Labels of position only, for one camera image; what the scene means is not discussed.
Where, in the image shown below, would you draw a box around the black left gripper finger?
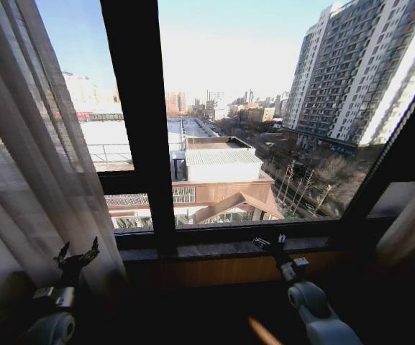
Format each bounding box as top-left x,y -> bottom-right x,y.
53,241 -> 71,262
81,236 -> 101,261

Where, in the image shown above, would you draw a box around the grey marble window sill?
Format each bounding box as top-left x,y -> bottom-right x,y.
115,235 -> 339,262

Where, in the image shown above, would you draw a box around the bare street trees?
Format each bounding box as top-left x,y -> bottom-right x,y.
260,150 -> 370,219

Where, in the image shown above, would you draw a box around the low building with white roof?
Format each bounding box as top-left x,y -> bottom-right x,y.
167,135 -> 286,227

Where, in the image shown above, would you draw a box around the sheer white curtain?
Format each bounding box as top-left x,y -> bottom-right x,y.
0,0 -> 129,326

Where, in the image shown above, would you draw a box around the pale thick curtain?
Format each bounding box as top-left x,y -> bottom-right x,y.
374,172 -> 415,269

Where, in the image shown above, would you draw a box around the tall grey apartment building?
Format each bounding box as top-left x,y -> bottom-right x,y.
281,0 -> 415,157

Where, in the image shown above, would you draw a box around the brown wooden wall panel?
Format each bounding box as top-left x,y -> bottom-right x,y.
124,250 -> 355,290

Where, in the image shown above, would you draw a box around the black window frame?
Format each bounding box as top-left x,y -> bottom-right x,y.
97,0 -> 386,254

